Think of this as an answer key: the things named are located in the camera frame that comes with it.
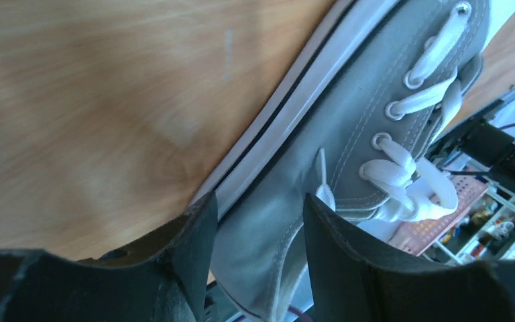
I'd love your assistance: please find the white shoelace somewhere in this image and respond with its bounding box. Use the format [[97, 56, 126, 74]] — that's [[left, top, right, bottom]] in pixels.
[[309, 1, 490, 221]]

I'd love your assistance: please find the pink perforated basket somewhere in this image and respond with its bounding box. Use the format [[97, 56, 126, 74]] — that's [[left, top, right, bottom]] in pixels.
[[388, 174, 490, 258]]

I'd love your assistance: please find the grey canvas sneaker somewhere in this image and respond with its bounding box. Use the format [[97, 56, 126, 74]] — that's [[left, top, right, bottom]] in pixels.
[[201, 1, 492, 321]]

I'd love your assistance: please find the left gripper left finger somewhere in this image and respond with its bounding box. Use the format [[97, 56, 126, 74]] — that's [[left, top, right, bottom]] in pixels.
[[0, 193, 217, 321]]

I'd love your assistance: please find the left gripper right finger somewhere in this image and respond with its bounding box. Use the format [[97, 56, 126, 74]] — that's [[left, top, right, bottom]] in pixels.
[[303, 195, 515, 321]]

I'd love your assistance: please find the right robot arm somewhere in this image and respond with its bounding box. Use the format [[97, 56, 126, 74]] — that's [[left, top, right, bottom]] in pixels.
[[425, 99, 515, 193]]

